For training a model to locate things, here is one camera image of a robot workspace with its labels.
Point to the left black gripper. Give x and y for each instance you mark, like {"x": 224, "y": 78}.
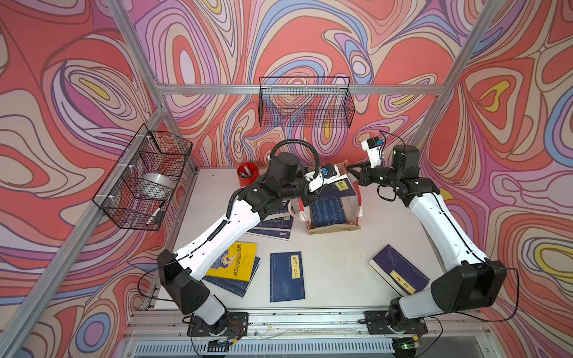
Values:
{"x": 312, "y": 197}

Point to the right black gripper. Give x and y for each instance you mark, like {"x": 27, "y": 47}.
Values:
{"x": 363, "y": 174}

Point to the blue book yellow label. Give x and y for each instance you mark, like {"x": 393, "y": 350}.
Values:
{"x": 286, "y": 277}
{"x": 338, "y": 205}

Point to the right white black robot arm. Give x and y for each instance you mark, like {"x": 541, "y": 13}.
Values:
{"x": 471, "y": 280}

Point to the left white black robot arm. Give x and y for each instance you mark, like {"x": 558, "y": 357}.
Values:
{"x": 181, "y": 273}

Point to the middle dark blue book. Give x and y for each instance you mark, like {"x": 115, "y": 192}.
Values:
{"x": 280, "y": 219}

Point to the dark blue book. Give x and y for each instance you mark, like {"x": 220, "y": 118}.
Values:
{"x": 280, "y": 219}
{"x": 270, "y": 233}

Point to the bottom dark blue book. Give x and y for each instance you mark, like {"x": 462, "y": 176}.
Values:
{"x": 270, "y": 233}

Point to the red pen holder cup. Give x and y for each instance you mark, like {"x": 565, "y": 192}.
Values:
{"x": 247, "y": 174}

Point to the yellow cover book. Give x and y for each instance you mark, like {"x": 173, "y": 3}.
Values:
{"x": 235, "y": 263}

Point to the blue book under yellow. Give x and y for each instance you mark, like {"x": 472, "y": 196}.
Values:
{"x": 237, "y": 287}

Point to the purple book yellow label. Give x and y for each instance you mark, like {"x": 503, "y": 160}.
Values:
{"x": 398, "y": 272}

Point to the silver tape roll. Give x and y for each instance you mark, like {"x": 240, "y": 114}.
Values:
{"x": 155, "y": 186}

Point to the white marker in basket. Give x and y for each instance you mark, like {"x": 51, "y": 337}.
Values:
{"x": 157, "y": 216}

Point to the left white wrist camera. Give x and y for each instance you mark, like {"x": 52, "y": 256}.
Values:
{"x": 329, "y": 173}

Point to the back black wire basket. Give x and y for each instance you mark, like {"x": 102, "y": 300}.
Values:
{"x": 305, "y": 102}

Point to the black wire basket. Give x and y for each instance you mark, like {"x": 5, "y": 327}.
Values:
{"x": 305, "y": 102}
{"x": 149, "y": 151}

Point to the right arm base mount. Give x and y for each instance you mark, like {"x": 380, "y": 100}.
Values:
{"x": 392, "y": 321}

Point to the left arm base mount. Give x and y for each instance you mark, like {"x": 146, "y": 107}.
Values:
{"x": 233, "y": 325}

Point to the left black wire basket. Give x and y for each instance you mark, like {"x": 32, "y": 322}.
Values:
{"x": 149, "y": 151}

